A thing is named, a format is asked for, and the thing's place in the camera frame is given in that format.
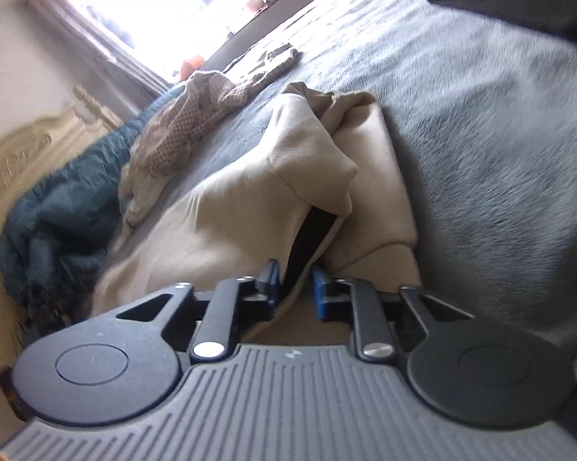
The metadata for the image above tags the orange object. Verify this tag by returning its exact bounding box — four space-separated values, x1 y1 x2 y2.
180 54 206 78

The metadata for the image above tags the cream knit cloth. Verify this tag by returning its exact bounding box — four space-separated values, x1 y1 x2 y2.
230 45 302 90

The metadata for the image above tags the grey curtain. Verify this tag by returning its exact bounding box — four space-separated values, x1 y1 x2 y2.
26 0 175 122

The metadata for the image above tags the beige zip hoodie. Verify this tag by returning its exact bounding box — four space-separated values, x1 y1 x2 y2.
91 81 422 347

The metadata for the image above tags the barred window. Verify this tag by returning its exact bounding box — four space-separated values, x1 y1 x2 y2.
60 0 309 83

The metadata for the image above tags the blue quilt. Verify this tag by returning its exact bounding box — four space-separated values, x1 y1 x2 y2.
0 84 189 318

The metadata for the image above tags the grey bed blanket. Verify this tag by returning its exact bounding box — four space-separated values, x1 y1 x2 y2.
197 0 577 386

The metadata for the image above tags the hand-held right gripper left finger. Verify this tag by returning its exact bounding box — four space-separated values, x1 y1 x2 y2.
116 258 282 364

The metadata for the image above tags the beige checked knit garment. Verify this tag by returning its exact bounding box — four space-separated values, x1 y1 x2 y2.
118 70 257 227

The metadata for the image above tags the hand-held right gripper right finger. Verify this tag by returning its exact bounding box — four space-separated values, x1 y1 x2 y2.
310 264 476 362

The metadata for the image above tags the cream carved headboard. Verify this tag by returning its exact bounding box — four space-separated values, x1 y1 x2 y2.
0 85 127 376

